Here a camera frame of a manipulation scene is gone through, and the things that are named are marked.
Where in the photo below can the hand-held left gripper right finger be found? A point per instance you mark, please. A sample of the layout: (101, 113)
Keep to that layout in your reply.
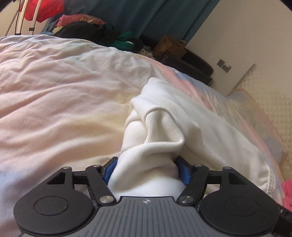
(183, 171)

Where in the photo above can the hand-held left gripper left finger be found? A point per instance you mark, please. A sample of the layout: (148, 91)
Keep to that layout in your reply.
(110, 168)

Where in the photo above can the white sweatshirt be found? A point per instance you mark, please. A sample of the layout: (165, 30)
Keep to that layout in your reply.
(171, 127)

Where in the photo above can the black clothes pile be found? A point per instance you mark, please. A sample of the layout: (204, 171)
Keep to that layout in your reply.
(91, 32)

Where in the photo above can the bright pink fabric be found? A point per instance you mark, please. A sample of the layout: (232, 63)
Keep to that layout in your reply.
(288, 191)

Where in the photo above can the pastel duvet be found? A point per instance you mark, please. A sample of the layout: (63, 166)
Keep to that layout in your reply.
(57, 91)

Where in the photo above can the black sofa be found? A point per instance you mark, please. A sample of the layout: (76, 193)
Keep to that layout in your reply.
(196, 66)

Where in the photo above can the pastel pillow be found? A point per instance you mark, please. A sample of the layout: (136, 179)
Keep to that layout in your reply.
(273, 102)

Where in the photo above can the black white patterned cloth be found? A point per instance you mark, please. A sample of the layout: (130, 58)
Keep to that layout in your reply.
(147, 53)

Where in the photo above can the brown paper bag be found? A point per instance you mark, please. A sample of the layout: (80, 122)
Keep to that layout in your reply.
(168, 46)

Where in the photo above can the green cloth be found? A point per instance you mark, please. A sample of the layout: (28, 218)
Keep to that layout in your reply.
(123, 42)

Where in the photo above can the pink cloth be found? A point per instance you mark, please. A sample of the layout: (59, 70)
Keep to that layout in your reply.
(68, 19)

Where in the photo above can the blue curtain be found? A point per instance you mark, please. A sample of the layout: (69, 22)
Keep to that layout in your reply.
(148, 16)

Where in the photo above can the red garment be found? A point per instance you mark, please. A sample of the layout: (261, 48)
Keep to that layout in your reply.
(45, 10)

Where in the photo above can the garment steamer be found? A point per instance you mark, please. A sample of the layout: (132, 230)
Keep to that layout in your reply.
(19, 20)

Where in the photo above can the wall power socket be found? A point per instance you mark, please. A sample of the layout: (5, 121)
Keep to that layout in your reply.
(224, 65)

